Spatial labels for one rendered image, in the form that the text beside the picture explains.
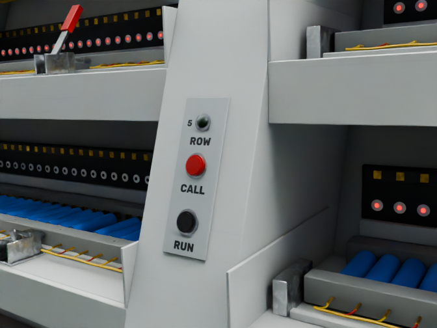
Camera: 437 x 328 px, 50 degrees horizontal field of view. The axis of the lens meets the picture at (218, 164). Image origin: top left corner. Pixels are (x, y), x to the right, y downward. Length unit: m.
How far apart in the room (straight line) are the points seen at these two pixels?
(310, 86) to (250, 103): 0.04
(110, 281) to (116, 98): 0.17
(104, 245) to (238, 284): 0.19
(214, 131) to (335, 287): 0.15
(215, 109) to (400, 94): 0.13
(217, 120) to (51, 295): 0.23
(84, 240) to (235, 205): 0.21
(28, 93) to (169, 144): 0.21
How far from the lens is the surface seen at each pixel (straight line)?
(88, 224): 0.57
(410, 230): 0.46
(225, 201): 0.34
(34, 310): 0.49
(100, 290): 0.43
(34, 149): 0.78
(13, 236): 0.53
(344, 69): 0.33
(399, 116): 0.32
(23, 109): 0.55
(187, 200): 0.35
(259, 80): 0.35
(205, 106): 0.36
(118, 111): 0.44
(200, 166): 0.35
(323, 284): 0.37
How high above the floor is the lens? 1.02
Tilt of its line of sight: 6 degrees up
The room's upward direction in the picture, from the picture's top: 9 degrees clockwise
